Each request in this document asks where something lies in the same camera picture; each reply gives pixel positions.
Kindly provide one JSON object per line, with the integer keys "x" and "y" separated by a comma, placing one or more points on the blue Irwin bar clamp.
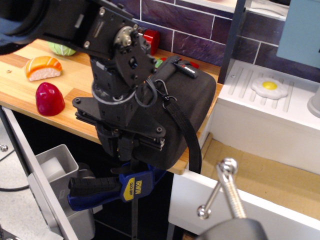
{"x": 132, "y": 181}

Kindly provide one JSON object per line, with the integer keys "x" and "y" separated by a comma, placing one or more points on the grey plastic bin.
{"x": 50, "y": 172}

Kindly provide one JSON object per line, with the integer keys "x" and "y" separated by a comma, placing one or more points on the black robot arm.
{"x": 120, "y": 61}

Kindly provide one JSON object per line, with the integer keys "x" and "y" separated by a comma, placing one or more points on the black zipper bag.
{"x": 185, "y": 95}

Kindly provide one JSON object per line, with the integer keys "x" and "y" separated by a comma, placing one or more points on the red toy pepper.
{"x": 49, "y": 99}

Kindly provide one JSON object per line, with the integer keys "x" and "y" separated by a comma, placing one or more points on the toy salmon sushi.
{"x": 42, "y": 67}

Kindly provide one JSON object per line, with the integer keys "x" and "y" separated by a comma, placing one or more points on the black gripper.
{"x": 121, "y": 125}

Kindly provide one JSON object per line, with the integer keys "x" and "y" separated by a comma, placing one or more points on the toy fried egg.
{"x": 269, "y": 88}

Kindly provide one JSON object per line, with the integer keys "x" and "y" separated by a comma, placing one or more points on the white toy sink unit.
{"x": 282, "y": 130}

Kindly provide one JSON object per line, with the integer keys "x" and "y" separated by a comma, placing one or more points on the grey metal pot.
{"x": 313, "y": 104}

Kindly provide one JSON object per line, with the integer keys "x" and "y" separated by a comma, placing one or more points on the red capped spice jar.
{"x": 152, "y": 37}

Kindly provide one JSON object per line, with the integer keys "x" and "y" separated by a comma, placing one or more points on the white drawer front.
{"x": 191, "y": 190}

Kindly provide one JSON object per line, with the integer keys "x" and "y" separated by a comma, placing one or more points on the green toy cabbage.
{"x": 60, "y": 49}

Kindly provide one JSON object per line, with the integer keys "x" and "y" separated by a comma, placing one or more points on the silver metal screw clamp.
{"x": 239, "y": 227}

